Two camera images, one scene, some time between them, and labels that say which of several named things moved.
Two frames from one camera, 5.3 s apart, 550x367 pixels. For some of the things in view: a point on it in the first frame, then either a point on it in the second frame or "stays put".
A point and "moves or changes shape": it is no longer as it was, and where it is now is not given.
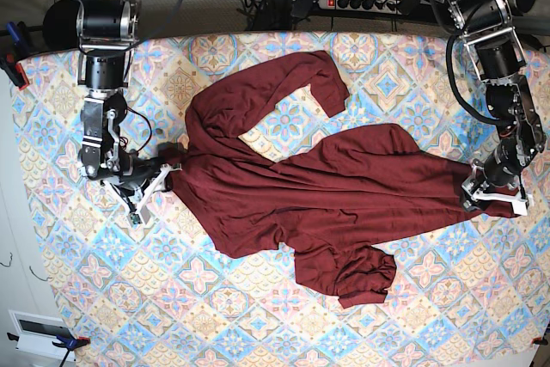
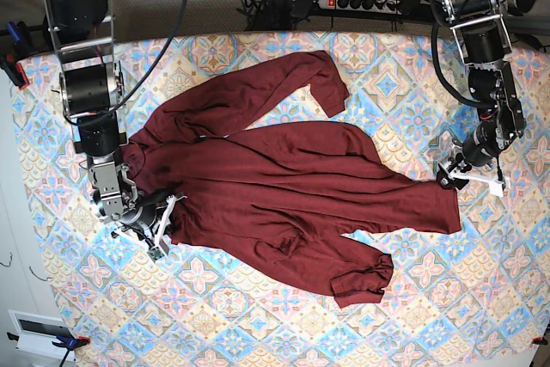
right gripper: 497,176 to 479,147
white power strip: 359,3 stays put
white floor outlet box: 38,333 stays put
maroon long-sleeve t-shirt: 322,197 moves or changes shape
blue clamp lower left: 67,344 stays put
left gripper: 143,176 to 153,223
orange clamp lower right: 539,340 stays put
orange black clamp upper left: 15,70 stays put
